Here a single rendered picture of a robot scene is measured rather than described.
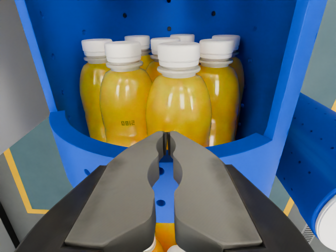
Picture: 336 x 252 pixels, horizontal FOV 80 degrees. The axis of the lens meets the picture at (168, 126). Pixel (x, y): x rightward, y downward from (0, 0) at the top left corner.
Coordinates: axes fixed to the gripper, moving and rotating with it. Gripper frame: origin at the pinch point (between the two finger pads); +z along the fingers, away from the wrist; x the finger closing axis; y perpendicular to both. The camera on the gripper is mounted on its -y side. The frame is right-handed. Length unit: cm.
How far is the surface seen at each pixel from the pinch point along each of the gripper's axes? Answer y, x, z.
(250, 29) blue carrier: -5.2, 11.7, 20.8
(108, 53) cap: -3.7, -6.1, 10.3
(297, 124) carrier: 23, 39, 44
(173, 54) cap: -4.0, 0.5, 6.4
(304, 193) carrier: 33, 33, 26
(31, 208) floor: 154, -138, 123
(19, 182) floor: 120, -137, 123
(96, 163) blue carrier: 3.1, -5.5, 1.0
